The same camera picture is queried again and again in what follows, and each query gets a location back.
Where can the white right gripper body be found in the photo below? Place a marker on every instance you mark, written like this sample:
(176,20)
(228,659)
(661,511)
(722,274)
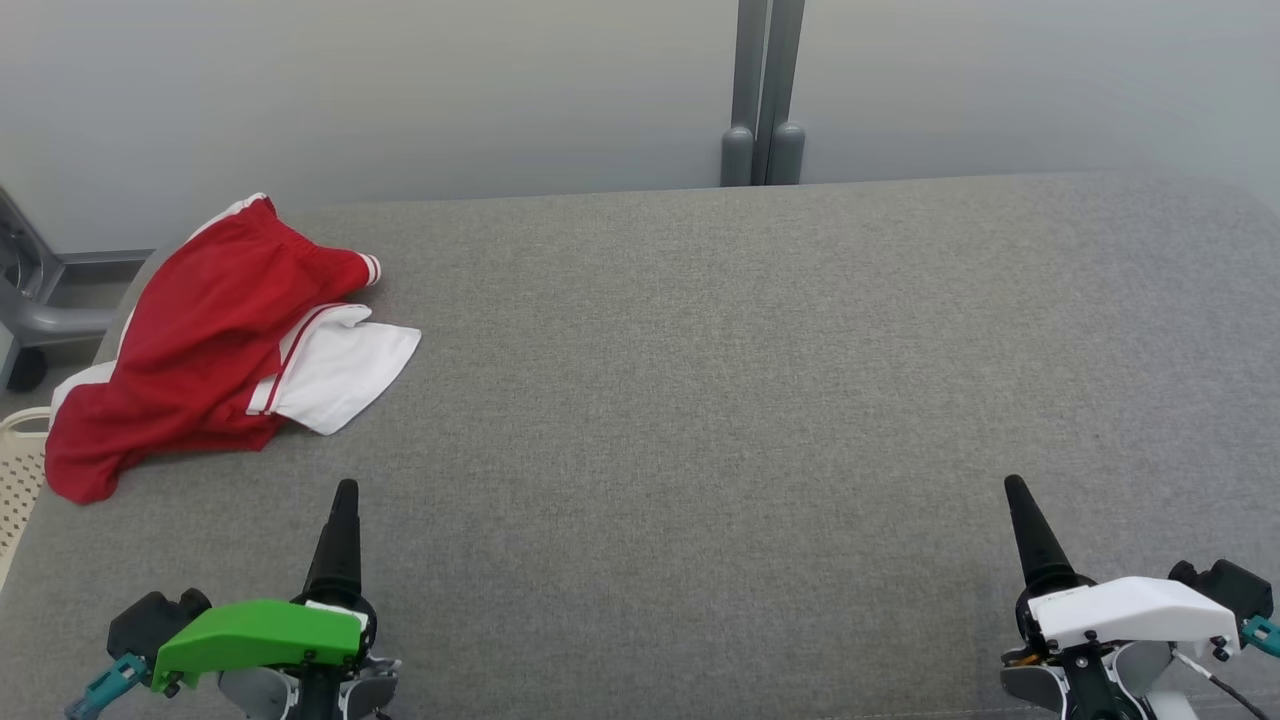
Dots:
(1130,610)

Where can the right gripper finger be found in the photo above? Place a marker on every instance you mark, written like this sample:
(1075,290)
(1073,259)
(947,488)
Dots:
(1038,545)

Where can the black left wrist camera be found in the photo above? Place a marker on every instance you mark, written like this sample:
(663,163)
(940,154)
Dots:
(155,620)

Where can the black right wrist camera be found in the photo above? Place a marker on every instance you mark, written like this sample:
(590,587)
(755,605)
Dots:
(1225,590)

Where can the grey metal frame leg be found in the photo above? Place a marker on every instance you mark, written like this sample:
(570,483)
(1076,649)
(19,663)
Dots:
(40,320)

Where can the grey metal partition post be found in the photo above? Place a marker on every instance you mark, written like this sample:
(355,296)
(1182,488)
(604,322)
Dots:
(748,90)
(788,90)

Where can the red shorts with white stripes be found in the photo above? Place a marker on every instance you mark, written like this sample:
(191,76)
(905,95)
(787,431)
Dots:
(200,340)

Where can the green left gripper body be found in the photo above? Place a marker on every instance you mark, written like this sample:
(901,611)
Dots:
(250,635)

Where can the black caster wheel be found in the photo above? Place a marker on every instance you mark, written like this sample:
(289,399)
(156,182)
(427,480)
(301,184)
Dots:
(26,370)

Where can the beige perforated laundry basket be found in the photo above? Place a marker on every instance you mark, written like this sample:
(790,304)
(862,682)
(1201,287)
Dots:
(15,480)

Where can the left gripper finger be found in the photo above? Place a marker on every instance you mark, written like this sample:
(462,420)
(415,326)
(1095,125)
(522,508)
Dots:
(338,550)

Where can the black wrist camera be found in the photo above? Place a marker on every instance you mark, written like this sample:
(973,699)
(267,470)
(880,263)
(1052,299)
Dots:
(155,620)
(1225,590)

